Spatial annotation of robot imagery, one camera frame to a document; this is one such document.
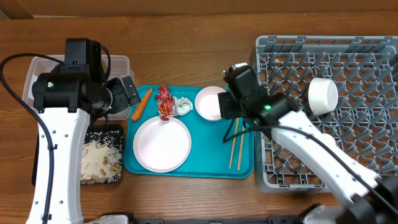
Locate pale green bowl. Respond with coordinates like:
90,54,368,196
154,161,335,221
308,78,338,115

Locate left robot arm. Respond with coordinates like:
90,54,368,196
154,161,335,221
27,39,141,223

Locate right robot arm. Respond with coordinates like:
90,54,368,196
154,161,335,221
218,63,397,224

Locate black food waste tray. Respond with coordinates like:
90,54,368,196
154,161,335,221
31,124,125,188

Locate grey dishwasher rack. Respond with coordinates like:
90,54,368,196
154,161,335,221
250,35,397,177

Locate orange carrot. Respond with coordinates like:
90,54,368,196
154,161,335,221
131,88,153,121

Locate left wooden chopstick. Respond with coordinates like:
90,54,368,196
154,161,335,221
229,118,239,169

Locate red snack wrapper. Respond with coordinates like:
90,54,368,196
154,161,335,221
155,84,178,121

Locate clear plastic bin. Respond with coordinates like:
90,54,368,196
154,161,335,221
22,55,134,110

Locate pink white bowl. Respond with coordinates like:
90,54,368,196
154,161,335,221
195,86,226,121

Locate rice and peanut scraps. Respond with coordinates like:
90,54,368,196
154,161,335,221
80,130,124,184

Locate teal plastic tray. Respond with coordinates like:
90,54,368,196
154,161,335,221
123,85,254,179

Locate large white plate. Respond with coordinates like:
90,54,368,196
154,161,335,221
132,116,192,173

